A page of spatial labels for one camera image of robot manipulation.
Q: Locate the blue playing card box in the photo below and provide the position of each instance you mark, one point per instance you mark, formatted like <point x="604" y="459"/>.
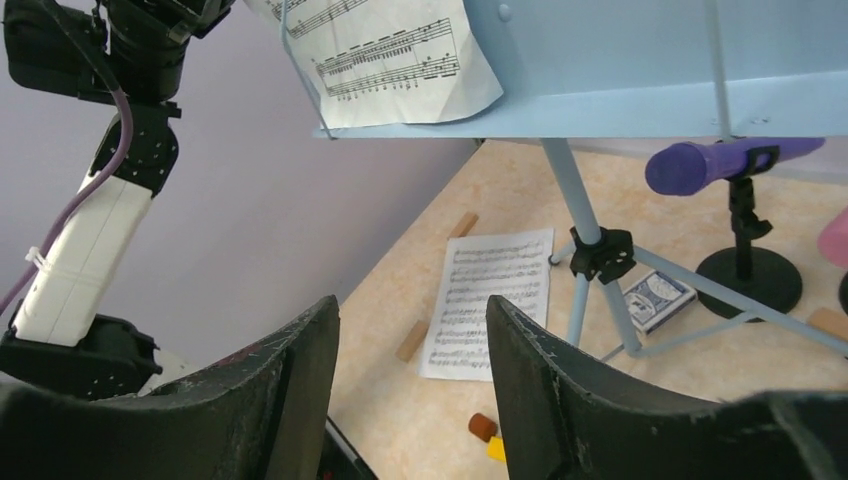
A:
<point x="655" y="299"/>

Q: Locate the brown wooden cylinder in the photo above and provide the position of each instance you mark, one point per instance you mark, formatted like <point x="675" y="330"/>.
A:
<point x="482" y="427"/>

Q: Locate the purple toy microphone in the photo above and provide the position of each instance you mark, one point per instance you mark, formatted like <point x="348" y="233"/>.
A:
<point x="685" y="168"/>

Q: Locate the wooden block near left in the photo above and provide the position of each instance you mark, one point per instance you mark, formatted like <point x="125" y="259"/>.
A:
<point x="412" y="341"/>

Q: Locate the black left microphone stand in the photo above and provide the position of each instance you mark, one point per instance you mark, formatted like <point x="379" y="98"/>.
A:
<point x="760" y="274"/>

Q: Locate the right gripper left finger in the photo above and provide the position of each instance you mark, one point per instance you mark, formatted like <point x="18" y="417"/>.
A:
<point x="258" y="414"/>

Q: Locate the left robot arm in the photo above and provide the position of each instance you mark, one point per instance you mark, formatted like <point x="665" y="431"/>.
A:
<point x="129" y="54"/>

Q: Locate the light blue music stand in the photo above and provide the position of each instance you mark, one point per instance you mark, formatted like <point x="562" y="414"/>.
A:
<point x="650" y="69"/>

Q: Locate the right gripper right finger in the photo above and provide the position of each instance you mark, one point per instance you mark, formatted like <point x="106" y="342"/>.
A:
<point x="566" y="415"/>

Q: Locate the yellow wooden block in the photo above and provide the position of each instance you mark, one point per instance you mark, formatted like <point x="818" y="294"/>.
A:
<point x="495" y="449"/>

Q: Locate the pink toy microphone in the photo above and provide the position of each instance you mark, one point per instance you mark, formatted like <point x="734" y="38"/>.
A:
<point x="832" y="241"/>

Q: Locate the wooden block far left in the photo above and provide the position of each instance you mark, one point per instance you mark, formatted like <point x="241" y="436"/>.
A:
<point x="464" y="225"/>

